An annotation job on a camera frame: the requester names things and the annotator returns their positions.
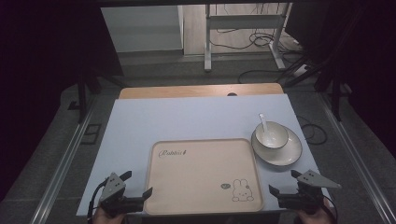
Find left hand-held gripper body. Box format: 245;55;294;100
99;172;146;218

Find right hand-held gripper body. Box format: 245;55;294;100
277;169;343;216

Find person's left hand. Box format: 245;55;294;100
92;206;126;224

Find person's right hand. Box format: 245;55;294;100
296;198;336;224

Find white plate with dark rim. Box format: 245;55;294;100
250;124;304;167

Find white bowl with dark rim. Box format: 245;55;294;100
254;120;290;150

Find black floor socket plate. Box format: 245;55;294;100
80;123;103;146

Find beige tray with rabbit print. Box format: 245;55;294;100
143;137;265;217

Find white ceramic spoon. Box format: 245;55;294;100
258;112;277;147

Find white table cover sheet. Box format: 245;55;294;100
76;93;332;217

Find black tripod stand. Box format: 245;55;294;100
282;43;354;123

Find black metal stand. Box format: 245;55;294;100
75;60;127;124

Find white power strip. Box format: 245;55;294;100
292;63;311;77

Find white cabinet panel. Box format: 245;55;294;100
100;5;185;54

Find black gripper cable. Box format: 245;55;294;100
322;193;340;220
87;181;109;223

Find looped black floor cable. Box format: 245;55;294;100
296;115;329;147

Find aluminium rail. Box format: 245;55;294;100
29;98;98;224
317;92;396;224

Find long black floor cable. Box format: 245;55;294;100
237;68;289;85

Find tangled black floor cables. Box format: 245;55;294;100
207;28;302;52

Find white metal desk frame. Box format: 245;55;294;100
203;3;294;73

